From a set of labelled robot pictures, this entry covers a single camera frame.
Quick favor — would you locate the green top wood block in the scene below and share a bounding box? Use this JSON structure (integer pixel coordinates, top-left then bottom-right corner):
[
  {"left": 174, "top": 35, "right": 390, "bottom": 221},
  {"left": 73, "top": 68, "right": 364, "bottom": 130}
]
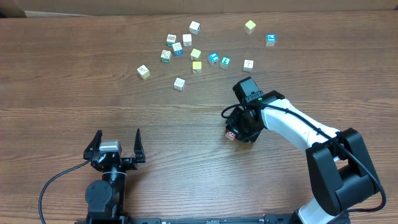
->
[{"left": 220, "top": 57, "right": 231, "bottom": 70}]

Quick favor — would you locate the plain white wood block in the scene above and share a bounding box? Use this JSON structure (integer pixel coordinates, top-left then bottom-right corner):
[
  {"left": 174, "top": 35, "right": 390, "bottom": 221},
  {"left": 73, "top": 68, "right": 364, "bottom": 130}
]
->
[{"left": 182, "top": 34, "right": 192, "bottom": 47}]

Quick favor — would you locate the yellow top block far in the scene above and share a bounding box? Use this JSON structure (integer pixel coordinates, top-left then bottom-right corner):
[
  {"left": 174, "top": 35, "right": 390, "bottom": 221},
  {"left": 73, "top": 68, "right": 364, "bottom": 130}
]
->
[{"left": 244, "top": 20, "right": 256, "bottom": 34}]

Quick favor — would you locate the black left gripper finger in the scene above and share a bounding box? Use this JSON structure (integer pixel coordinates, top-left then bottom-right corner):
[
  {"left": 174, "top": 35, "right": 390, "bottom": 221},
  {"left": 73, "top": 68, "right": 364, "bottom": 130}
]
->
[
  {"left": 134, "top": 129, "right": 146, "bottom": 163},
  {"left": 83, "top": 129, "right": 103, "bottom": 160}
]

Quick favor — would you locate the blue top wood block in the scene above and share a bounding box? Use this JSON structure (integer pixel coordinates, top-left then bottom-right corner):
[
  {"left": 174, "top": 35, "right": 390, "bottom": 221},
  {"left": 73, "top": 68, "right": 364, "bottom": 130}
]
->
[{"left": 208, "top": 52, "right": 220, "bottom": 66}]

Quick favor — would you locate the white wood block far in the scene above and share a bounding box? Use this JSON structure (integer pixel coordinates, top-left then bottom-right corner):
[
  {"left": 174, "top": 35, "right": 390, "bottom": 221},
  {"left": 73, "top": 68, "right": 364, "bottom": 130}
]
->
[{"left": 189, "top": 21, "right": 201, "bottom": 35}]

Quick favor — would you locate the blue top block far right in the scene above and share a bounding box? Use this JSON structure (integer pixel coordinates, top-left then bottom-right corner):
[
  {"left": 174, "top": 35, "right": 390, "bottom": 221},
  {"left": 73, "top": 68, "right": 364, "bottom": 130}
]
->
[{"left": 266, "top": 34, "right": 276, "bottom": 47}]

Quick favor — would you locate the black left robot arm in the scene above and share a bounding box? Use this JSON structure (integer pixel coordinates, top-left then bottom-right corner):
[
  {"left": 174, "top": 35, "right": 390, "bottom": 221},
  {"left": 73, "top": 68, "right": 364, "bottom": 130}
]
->
[{"left": 83, "top": 130, "right": 146, "bottom": 223}]

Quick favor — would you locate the plain wood block yellow side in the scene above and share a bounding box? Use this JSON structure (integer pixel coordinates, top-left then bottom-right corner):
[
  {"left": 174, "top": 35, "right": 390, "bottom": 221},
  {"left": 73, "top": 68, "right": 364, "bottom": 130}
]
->
[{"left": 137, "top": 65, "right": 150, "bottom": 80}]

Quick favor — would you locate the yellow top block upper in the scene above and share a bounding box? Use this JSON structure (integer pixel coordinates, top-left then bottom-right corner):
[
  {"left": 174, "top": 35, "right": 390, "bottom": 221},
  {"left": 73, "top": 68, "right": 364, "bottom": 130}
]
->
[{"left": 190, "top": 49, "right": 201, "bottom": 61}]

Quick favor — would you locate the wood block green R side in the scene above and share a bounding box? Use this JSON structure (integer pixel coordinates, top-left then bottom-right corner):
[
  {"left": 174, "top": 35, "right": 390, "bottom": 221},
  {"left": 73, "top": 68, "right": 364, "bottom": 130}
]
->
[{"left": 160, "top": 50, "right": 172, "bottom": 63}]

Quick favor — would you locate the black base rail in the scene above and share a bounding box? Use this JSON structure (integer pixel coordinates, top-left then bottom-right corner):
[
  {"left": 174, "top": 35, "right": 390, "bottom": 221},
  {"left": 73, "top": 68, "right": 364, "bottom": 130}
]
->
[{"left": 75, "top": 213, "right": 302, "bottom": 224}]

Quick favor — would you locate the red sided wood block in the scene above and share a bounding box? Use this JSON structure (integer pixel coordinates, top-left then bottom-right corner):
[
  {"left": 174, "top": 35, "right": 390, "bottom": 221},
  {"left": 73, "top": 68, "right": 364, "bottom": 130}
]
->
[{"left": 225, "top": 131, "right": 236, "bottom": 141}]

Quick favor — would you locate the yellow top block lower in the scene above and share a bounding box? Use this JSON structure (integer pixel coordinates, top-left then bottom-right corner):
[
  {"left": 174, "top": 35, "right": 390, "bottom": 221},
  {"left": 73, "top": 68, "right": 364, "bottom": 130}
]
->
[{"left": 192, "top": 61, "right": 202, "bottom": 73}]

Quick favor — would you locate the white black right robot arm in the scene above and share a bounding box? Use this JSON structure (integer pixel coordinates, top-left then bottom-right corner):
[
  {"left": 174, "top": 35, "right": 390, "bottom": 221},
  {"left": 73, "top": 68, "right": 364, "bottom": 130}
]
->
[{"left": 223, "top": 90, "right": 386, "bottom": 223}]

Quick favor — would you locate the white wood block letter T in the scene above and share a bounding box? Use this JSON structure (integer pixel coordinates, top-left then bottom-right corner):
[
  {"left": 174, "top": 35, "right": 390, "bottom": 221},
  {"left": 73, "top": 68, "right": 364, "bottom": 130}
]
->
[{"left": 243, "top": 60, "right": 254, "bottom": 72}]

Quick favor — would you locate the wood block blue side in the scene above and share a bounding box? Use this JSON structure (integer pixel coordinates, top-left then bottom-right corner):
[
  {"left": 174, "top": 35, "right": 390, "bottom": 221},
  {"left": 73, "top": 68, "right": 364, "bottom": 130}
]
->
[{"left": 172, "top": 42, "right": 183, "bottom": 56}]

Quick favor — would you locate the wood block letter E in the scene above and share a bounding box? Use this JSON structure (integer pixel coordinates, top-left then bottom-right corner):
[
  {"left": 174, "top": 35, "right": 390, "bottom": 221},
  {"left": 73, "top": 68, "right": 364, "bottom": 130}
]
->
[{"left": 174, "top": 78, "right": 185, "bottom": 91}]

